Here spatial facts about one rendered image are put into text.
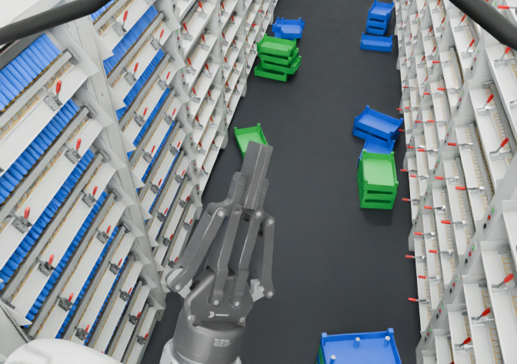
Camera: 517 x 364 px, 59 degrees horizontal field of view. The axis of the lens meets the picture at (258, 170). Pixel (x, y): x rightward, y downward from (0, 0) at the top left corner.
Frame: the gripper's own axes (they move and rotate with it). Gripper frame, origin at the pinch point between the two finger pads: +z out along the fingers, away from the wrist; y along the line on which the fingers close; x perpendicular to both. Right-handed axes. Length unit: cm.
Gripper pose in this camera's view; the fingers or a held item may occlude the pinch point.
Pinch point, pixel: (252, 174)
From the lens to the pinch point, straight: 49.2
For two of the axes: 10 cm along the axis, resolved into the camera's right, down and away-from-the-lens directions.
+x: -4.7, -1.9, 8.6
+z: 2.6, -9.6, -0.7
